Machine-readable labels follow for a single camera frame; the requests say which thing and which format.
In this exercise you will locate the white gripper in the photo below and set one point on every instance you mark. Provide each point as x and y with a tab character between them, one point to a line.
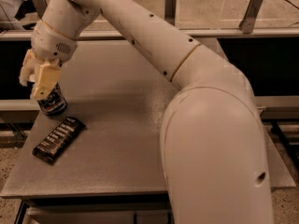
51	46

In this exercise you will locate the blue pepsi can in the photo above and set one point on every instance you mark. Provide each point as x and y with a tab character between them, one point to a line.
55	104

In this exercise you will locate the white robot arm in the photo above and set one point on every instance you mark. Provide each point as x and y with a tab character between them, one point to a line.
211	140

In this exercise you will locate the black rxbar chocolate bar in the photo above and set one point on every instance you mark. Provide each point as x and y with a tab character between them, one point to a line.
58	140

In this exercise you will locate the clear acrylic barrier panel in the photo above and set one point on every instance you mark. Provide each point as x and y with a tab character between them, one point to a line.
227	14

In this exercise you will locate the left metal bracket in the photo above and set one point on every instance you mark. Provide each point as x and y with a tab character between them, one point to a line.
40	6

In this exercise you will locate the metal bracket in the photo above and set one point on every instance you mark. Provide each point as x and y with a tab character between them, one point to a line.
40	6
246	26
170	7

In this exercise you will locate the middle metal bracket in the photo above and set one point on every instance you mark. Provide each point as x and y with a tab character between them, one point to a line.
170	7

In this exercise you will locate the right metal bracket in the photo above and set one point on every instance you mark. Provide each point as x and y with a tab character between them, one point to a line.
246	26

